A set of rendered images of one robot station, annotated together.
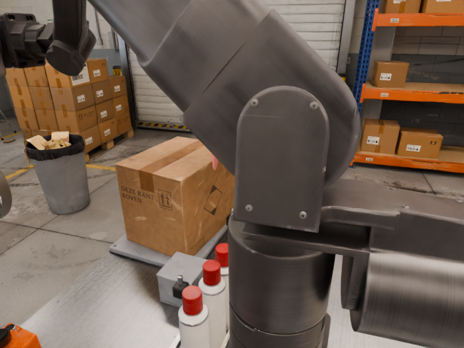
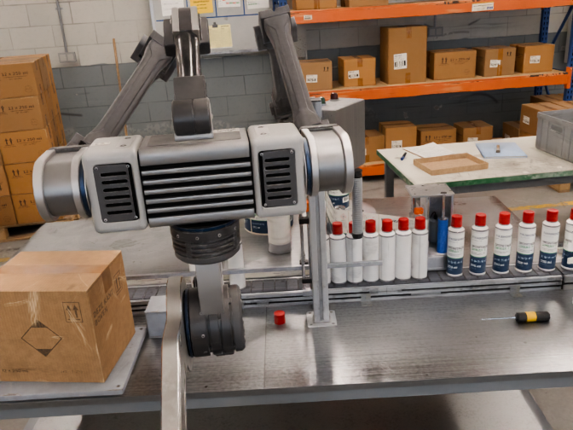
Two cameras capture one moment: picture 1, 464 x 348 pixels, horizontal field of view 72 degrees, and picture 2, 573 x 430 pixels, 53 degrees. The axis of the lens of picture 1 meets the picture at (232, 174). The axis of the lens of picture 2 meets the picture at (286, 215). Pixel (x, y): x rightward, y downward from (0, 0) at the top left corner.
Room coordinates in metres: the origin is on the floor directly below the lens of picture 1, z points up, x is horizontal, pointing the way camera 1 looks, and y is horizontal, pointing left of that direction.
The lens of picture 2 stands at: (0.86, 1.70, 1.77)
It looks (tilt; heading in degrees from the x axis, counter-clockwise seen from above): 21 degrees down; 248
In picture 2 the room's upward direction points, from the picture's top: 4 degrees counter-clockwise
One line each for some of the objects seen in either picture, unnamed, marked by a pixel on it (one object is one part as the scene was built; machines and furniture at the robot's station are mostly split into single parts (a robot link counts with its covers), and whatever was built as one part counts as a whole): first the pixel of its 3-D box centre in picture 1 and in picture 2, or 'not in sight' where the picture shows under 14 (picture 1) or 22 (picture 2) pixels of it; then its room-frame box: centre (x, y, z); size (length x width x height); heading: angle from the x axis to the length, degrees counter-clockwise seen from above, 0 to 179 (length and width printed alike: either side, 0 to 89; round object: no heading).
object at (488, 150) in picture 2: not in sight; (500, 149); (-1.61, -0.96, 0.81); 0.32 x 0.24 x 0.01; 60
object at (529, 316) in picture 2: not in sight; (514, 317); (-0.29, 0.58, 0.84); 0.20 x 0.03 x 0.03; 157
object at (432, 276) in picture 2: not in sight; (303, 288); (0.19, 0.15, 0.86); 1.65 x 0.08 x 0.04; 158
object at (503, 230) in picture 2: not in sight; (502, 242); (-0.40, 0.39, 0.98); 0.05 x 0.05 x 0.20
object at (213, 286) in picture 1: (213, 306); not in sight; (0.46, 0.04, 0.98); 0.05 x 0.05 x 0.20
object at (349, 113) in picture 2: not in sight; (335, 136); (0.12, 0.27, 1.38); 0.17 x 0.10 x 0.19; 33
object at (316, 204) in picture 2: not in sight; (317, 217); (0.20, 0.30, 1.16); 0.04 x 0.04 x 0.67; 68
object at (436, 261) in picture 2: not in sight; (428, 227); (-0.24, 0.22, 1.01); 0.14 x 0.13 x 0.26; 158
